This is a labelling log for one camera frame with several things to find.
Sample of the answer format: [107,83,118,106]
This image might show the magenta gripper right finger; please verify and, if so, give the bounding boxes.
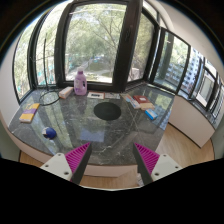
[132,142,183,186]

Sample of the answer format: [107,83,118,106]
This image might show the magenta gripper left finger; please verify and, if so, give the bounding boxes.
[40,141,93,185]

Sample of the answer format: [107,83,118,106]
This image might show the blue computer mouse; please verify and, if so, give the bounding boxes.
[42,127,56,139]

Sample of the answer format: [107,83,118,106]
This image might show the round black mouse pad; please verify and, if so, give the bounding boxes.
[94,102,121,121]

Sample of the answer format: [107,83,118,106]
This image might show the tan flat box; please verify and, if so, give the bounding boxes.
[140,103,155,110]

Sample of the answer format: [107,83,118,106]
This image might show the white blue striped box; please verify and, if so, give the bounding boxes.
[125,95,141,109]

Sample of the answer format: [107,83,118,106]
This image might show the red book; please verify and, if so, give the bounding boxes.
[133,95,149,104]

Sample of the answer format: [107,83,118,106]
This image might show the small beige box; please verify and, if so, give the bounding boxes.
[59,87,73,99]

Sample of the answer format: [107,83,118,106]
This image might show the yellow purple box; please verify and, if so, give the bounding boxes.
[19,103,40,123]

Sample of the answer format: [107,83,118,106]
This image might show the grey flat packet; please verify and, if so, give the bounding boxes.
[105,93,120,99]

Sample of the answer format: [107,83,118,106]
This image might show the purple lotion bottle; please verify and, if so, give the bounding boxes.
[74,67,87,96]

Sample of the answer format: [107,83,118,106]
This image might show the black cable loop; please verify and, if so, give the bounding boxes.
[38,90,61,107]

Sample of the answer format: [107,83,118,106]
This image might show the black window frame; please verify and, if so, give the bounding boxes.
[13,0,224,110]

